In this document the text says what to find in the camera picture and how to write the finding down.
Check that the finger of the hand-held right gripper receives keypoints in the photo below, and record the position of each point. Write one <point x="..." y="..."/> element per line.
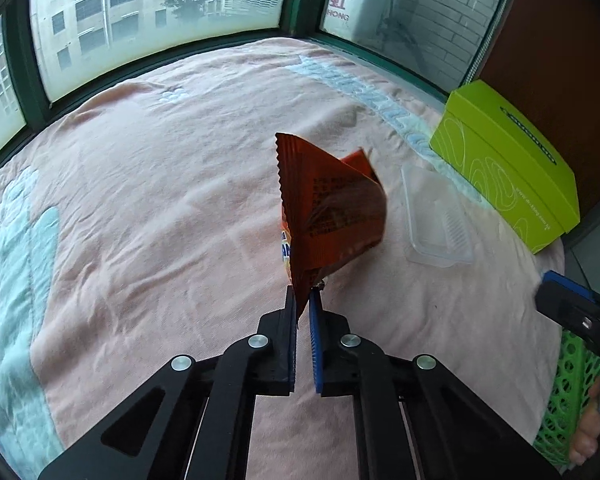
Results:
<point x="570" y="310"/>

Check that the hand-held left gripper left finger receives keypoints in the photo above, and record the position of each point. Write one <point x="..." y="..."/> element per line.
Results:
<point x="285" y="355"/>

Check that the pink printed blanket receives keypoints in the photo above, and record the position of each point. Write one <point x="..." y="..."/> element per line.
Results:
<point x="155" y="185"/>

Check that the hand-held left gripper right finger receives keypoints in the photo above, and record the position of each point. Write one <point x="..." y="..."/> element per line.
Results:
<point x="316" y="350"/>

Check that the person's bare foot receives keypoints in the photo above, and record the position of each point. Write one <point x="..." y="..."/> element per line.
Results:
<point x="587" y="440"/>

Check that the green plastic mesh basket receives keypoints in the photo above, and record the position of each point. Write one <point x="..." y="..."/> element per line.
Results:
<point x="570" y="385"/>

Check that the clear plastic tray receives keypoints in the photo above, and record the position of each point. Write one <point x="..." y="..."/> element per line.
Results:
<point x="430" y="220"/>

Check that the brown wooden panel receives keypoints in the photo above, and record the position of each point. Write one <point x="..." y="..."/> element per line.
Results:
<point x="570" y="60"/>

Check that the orange snack wrapper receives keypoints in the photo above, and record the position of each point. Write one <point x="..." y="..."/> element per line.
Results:
<point x="330" y="200"/>

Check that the lime green cardboard box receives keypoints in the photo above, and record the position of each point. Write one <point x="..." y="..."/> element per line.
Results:
<point x="505" y="160"/>

